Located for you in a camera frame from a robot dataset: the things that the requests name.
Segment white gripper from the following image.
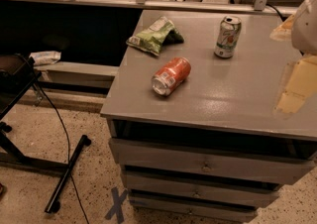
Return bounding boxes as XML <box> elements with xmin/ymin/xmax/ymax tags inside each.
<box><xmin>269</xmin><ymin>0</ymin><xmax>317</xmax><ymax>114</ymax></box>

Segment white green 7up can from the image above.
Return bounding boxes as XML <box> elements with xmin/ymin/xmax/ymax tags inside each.
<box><xmin>214</xmin><ymin>16</ymin><xmax>242</xmax><ymax>58</ymax></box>

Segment orange soda can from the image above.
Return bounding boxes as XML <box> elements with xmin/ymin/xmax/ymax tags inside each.
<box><xmin>152</xmin><ymin>57</ymin><xmax>191</xmax><ymax>96</ymax></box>

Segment grey drawer cabinet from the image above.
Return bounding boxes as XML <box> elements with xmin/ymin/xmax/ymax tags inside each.
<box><xmin>101</xmin><ymin>12</ymin><xmax>317</xmax><ymax>211</ymax></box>

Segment green chip bag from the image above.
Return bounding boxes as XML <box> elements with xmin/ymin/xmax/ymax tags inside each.
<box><xmin>126</xmin><ymin>16</ymin><xmax>184</xmax><ymax>56</ymax></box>

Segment middle grey drawer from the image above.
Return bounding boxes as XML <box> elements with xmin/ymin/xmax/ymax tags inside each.
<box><xmin>121</xmin><ymin>170</ymin><xmax>279</xmax><ymax>207</ymax></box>

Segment grey drawer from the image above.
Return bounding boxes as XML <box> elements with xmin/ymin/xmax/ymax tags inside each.
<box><xmin>109</xmin><ymin>139</ymin><xmax>315</xmax><ymax>184</ymax></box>
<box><xmin>129</xmin><ymin>192</ymin><xmax>257</xmax><ymax>223</ymax></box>
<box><xmin>121</xmin><ymin>170</ymin><xmax>279</xmax><ymax>207</ymax></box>

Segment top grey drawer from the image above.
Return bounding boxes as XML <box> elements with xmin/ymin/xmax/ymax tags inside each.
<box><xmin>109</xmin><ymin>139</ymin><xmax>315</xmax><ymax>184</ymax></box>

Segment bottom grey drawer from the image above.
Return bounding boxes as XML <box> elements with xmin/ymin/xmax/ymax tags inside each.
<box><xmin>129</xmin><ymin>192</ymin><xmax>257</xmax><ymax>223</ymax></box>

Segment white crumpled plastic bag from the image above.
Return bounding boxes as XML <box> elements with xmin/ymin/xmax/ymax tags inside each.
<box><xmin>31</xmin><ymin>51</ymin><xmax>61</xmax><ymax>66</ymax></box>

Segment black stand with base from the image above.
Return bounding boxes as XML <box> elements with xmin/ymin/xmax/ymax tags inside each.
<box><xmin>0</xmin><ymin>53</ymin><xmax>92</xmax><ymax>215</ymax></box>

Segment black cable behind cabinet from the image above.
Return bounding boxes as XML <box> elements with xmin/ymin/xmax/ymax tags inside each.
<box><xmin>265</xmin><ymin>3</ymin><xmax>285</xmax><ymax>23</ymax></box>

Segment black cable on floor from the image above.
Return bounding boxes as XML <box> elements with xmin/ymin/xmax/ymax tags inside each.
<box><xmin>14</xmin><ymin>53</ymin><xmax>91</xmax><ymax>224</ymax></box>

